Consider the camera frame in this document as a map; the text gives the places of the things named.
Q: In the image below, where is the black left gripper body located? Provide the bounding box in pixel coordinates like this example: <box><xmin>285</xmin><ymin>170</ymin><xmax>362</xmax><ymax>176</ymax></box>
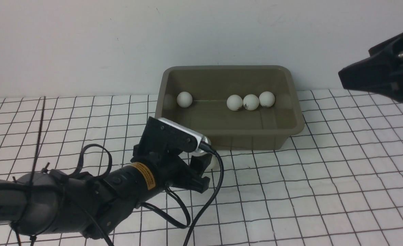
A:
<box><xmin>132</xmin><ymin>144</ymin><xmax>210</xmax><ymax>193</ymax></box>

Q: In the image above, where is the white grid-pattern table mat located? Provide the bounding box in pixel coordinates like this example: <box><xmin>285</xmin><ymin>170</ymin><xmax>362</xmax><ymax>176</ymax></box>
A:
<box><xmin>0</xmin><ymin>90</ymin><xmax>403</xmax><ymax>246</ymax></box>

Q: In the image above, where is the olive plastic storage bin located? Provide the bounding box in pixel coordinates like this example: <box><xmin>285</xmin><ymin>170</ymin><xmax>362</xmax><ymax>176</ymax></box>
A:
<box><xmin>155</xmin><ymin>65</ymin><xmax>305</xmax><ymax>150</ymax></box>

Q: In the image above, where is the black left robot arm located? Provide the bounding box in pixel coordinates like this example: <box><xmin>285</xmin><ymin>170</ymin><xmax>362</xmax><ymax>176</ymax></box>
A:
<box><xmin>0</xmin><ymin>144</ymin><xmax>212</xmax><ymax>240</ymax></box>

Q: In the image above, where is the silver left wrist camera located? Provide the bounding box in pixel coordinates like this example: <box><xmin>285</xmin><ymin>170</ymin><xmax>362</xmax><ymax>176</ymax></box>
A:
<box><xmin>141</xmin><ymin>117</ymin><xmax>216</xmax><ymax>155</ymax></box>

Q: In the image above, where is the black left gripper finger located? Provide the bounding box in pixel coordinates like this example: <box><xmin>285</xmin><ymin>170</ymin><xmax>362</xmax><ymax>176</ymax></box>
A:
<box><xmin>190</xmin><ymin>154</ymin><xmax>211</xmax><ymax>178</ymax></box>

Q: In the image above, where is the black cable tie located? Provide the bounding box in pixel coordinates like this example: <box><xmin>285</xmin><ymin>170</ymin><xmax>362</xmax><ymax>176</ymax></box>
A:
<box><xmin>29</xmin><ymin>96</ymin><xmax>46</xmax><ymax>184</ymax></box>

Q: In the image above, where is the white ping-pong ball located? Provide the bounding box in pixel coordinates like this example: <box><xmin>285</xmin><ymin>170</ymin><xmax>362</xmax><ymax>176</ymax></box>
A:
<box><xmin>226</xmin><ymin>94</ymin><xmax>243</xmax><ymax>111</ymax></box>
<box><xmin>243</xmin><ymin>94</ymin><xmax>260</xmax><ymax>111</ymax></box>
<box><xmin>191</xmin><ymin>152</ymin><xmax>218</xmax><ymax>171</ymax></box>
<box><xmin>258</xmin><ymin>91</ymin><xmax>276</xmax><ymax>108</ymax></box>
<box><xmin>176</xmin><ymin>92</ymin><xmax>193</xmax><ymax>108</ymax></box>

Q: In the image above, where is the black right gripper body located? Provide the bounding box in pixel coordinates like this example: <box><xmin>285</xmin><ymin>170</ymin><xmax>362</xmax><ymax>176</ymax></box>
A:
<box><xmin>338</xmin><ymin>33</ymin><xmax>403</xmax><ymax>103</ymax></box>

